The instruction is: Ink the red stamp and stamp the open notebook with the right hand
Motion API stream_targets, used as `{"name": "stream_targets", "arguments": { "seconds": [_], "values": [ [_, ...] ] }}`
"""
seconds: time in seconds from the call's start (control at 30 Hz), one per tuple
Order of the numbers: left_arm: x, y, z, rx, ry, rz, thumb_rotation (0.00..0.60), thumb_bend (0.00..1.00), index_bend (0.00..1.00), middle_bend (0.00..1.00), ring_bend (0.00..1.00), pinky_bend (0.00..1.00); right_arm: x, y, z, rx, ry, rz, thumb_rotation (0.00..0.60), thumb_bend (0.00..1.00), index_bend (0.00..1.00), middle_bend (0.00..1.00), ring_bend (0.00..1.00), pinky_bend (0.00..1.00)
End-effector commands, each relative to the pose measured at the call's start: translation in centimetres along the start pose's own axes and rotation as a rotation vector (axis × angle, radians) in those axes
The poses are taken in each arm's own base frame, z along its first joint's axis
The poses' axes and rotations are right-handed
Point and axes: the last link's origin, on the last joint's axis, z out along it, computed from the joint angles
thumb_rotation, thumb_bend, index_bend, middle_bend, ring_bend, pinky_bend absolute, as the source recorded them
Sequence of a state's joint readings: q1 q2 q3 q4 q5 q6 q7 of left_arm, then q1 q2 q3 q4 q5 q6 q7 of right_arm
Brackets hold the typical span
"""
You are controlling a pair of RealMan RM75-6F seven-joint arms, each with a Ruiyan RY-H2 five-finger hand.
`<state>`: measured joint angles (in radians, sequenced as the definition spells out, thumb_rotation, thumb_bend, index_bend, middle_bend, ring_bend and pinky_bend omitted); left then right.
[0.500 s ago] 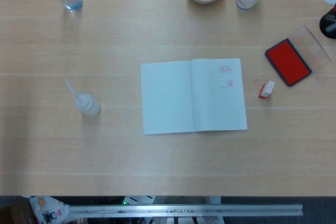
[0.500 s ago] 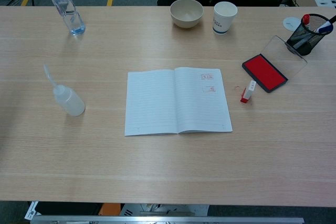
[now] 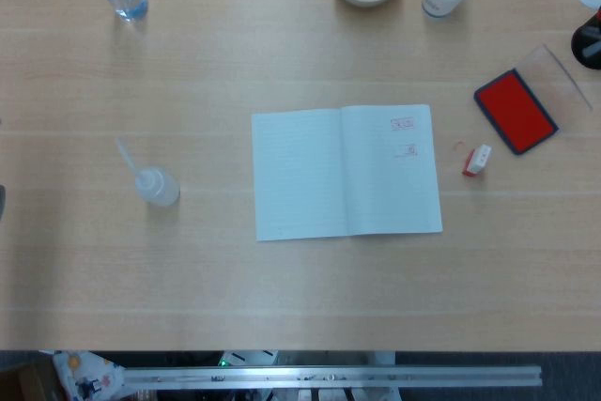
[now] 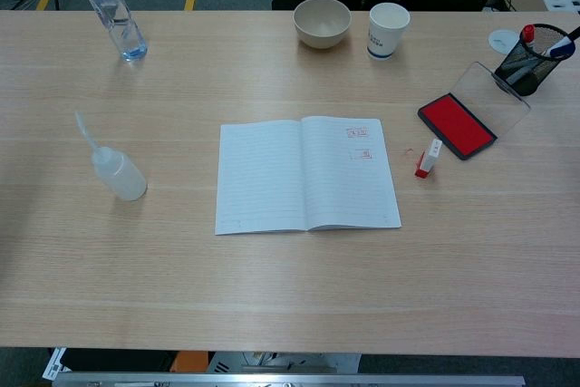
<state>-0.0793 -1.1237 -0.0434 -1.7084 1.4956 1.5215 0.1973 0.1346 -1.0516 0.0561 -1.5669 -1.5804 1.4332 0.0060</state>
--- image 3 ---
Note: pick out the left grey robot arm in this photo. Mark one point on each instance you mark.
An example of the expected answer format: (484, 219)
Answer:
(2, 204)

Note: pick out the open white lined notebook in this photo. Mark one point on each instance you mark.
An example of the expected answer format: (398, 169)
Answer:
(345, 171)

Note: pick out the translucent squeeze bottle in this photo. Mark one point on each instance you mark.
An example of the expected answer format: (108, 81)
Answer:
(157, 187)

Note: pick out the white device with green light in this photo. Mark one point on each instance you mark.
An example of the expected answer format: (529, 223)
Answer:
(249, 358)

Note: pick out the red ink pad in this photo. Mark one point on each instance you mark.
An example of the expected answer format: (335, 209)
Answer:
(515, 111)

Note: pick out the patterned white cloth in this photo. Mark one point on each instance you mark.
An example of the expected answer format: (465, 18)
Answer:
(87, 375)

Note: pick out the black mesh pen holder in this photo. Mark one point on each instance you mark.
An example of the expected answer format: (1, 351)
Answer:
(587, 46)

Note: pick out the aluminium rail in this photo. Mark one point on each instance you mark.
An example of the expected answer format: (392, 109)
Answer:
(328, 376)

